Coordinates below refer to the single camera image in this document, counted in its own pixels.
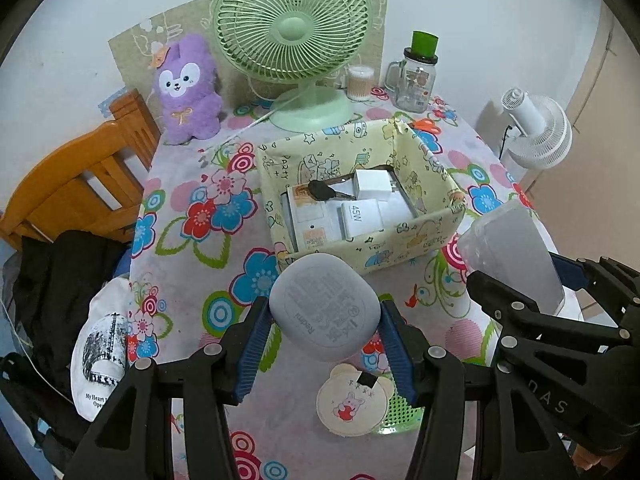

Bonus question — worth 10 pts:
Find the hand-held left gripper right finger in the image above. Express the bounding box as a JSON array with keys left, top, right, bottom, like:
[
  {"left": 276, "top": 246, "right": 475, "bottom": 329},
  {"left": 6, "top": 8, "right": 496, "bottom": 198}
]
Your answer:
[{"left": 377, "top": 296, "right": 571, "bottom": 480}]

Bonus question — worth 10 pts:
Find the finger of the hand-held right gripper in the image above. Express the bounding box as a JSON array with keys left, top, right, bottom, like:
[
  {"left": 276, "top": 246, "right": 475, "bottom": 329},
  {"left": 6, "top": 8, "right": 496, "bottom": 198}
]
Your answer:
[
  {"left": 466, "top": 270, "right": 633, "bottom": 361},
  {"left": 549, "top": 254, "right": 640, "bottom": 321}
]

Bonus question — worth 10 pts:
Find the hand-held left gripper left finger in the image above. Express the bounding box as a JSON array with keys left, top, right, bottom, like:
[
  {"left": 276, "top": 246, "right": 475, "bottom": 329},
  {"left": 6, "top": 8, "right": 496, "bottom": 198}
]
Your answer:
[{"left": 65, "top": 295, "right": 273, "bottom": 480}]

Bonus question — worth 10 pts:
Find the frosted plastic case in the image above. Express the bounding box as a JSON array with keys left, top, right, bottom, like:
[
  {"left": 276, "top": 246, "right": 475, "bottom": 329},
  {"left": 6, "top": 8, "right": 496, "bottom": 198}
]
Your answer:
[{"left": 457, "top": 199, "right": 568, "bottom": 317}]

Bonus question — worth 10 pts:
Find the light grey earbuds case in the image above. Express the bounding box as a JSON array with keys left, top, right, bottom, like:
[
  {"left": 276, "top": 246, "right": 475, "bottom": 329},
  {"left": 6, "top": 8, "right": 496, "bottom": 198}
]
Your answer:
[{"left": 269, "top": 252, "right": 385, "bottom": 363}]

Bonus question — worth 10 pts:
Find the yellow printed fabric storage box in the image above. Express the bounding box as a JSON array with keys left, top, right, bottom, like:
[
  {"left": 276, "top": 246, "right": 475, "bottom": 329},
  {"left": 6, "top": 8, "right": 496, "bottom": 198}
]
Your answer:
[{"left": 256, "top": 117, "right": 467, "bottom": 275}]

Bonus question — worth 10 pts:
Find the white adapter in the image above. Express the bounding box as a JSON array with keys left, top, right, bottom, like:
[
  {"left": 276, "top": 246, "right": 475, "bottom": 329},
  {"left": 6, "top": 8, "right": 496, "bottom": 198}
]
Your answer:
[{"left": 377, "top": 192, "right": 418, "bottom": 222}]

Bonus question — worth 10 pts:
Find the white wall charger with grey print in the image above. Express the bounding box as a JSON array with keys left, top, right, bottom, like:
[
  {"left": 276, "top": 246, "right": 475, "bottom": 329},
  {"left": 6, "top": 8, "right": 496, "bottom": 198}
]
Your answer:
[{"left": 340, "top": 199, "right": 385, "bottom": 239}]

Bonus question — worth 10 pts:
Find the white box with tan label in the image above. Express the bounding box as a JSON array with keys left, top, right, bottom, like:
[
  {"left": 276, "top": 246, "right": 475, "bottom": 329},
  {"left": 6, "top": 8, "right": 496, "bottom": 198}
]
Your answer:
[{"left": 279, "top": 185, "right": 351, "bottom": 253}]

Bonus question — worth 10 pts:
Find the small white cube charger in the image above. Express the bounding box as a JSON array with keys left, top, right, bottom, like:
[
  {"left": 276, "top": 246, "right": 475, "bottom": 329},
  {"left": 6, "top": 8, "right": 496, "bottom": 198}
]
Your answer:
[{"left": 354, "top": 169, "right": 401, "bottom": 201}]

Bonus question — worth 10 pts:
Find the black key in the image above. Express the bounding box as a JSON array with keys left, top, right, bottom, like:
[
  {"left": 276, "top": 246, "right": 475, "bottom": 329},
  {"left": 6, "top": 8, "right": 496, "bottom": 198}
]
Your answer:
[{"left": 307, "top": 179, "right": 357, "bottom": 202}]

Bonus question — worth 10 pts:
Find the person's right hand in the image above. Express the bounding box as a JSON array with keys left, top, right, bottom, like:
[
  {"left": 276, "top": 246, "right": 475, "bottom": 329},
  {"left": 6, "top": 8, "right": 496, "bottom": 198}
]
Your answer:
[{"left": 571, "top": 447, "right": 621, "bottom": 472}]

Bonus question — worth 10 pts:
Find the green plastic basket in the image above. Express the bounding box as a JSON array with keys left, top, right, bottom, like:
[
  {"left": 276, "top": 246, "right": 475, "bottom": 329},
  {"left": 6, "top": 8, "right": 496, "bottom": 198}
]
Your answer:
[{"left": 375, "top": 387, "right": 427, "bottom": 436}]

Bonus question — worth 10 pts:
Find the bear-shaped coaster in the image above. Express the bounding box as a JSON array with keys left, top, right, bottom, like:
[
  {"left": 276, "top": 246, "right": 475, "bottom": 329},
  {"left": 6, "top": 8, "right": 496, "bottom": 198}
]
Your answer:
[{"left": 315, "top": 364, "right": 390, "bottom": 437}]

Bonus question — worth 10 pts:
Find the floral tablecloth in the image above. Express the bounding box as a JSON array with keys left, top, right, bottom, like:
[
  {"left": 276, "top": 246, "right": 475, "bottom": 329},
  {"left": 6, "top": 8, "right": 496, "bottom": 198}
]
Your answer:
[{"left": 127, "top": 92, "right": 583, "bottom": 480}]

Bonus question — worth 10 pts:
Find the beige cabinet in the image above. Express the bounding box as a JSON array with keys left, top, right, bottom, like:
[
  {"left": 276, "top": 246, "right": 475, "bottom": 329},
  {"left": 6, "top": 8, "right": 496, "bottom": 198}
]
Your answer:
[{"left": 520, "top": 5, "right": 640, "bottom": 321}]

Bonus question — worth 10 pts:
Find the white clip fan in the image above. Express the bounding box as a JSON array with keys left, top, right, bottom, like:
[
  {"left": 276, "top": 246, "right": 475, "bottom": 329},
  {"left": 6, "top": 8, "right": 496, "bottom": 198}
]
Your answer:
[{"left": 500, "top": 87, "right": 573, "bottom": 170}]

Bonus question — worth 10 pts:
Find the white printed tote bag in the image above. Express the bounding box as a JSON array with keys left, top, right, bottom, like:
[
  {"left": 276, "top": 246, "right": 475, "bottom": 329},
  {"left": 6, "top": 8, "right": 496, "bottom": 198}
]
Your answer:
[{"left": 70, "top": 275, "right": 137, "bottom": 422}]

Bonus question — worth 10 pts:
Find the black clothing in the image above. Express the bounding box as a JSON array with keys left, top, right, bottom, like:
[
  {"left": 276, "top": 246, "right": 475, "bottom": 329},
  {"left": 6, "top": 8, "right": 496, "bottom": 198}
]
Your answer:
[{"left": 12, "top": 230, "right": 133, "bottom": 391}]

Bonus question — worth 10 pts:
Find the glass mug jar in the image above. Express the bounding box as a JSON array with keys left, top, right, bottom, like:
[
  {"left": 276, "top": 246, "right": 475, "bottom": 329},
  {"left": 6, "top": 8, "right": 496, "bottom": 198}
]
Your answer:
[{"left": 384, "top": 47, "right": 440, "bottom": 113}]

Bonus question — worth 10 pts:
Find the cotton swab container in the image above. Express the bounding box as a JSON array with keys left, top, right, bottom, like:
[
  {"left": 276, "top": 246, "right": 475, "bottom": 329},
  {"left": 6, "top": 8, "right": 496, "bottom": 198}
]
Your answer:
[{"left": 346, "top": 65, "right": 375, "bottom": 102}]

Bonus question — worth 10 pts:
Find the purple plush bunny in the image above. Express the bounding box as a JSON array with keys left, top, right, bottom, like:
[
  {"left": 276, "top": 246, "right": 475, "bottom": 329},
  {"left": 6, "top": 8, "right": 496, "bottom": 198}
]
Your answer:
[{"left": 149, "top": 33, "right": 224, "bottom": 146}]

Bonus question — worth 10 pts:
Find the wooden chair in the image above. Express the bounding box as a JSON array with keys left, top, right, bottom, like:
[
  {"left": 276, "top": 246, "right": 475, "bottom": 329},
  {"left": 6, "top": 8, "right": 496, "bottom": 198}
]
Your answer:
[{"left": 0, "top": 89, "right": 163, "bottom": 251}]

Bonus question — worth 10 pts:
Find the green plastic cup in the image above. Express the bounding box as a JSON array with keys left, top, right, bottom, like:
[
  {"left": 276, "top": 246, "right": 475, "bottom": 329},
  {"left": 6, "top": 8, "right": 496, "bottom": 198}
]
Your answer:
[{"left": 411, "top": 31, "right": 440, "bottom": 56}]

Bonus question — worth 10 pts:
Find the blue patterned paper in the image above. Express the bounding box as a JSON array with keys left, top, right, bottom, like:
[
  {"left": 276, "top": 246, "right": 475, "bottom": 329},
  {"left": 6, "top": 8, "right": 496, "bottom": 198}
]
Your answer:
[{"left": 97, "top": 87, "right": 130, "bottom": 112}]

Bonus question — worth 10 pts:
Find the green desk fan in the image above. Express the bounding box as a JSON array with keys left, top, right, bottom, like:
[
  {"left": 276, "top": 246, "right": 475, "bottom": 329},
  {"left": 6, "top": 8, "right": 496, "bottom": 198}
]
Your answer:
[{"left": 212, "top": 0, "right": 373, "bottom": 133}]

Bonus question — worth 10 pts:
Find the black power cable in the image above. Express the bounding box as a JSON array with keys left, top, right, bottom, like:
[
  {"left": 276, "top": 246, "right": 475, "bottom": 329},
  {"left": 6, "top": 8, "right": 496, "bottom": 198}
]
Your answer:
[{"left": 497, "top": 122, "right": 516, "bottom": 158}]

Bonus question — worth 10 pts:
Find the white fan cable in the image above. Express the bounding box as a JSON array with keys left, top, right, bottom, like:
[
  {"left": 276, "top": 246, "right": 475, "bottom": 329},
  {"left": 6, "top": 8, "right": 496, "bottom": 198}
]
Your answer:
[{"left": 197, "top": 95, "right": 311, "bottom": 161}]

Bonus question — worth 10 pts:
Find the beige printed wall cloth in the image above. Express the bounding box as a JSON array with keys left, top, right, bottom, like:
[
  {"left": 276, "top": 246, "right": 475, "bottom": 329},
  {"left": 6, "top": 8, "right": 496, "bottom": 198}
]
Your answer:
[{"left": 109, "top": 0, "right": 390, "bottom": 111}]

